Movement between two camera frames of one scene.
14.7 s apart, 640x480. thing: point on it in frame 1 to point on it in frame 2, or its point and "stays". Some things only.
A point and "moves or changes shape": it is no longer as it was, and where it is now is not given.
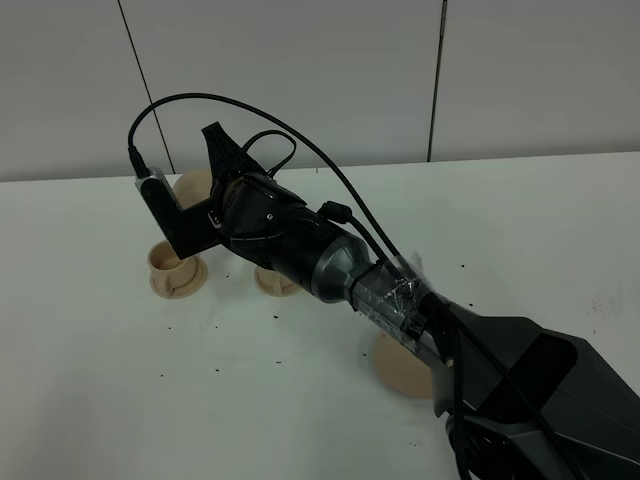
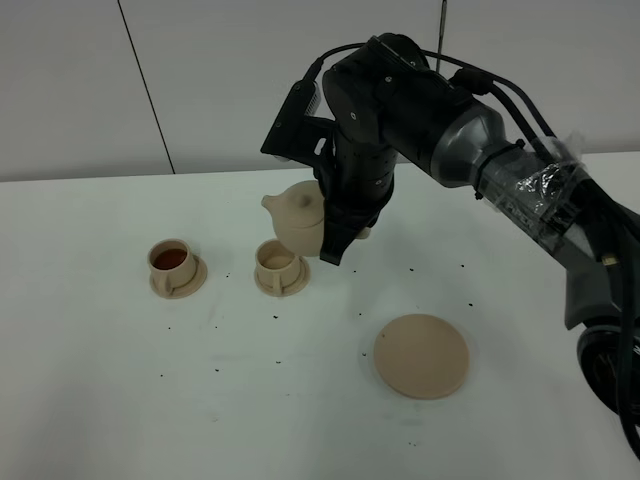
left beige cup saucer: [189, 288] stays
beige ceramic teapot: [193, 187] moves or changes shape
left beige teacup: [168, 271] stays
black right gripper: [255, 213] to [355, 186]
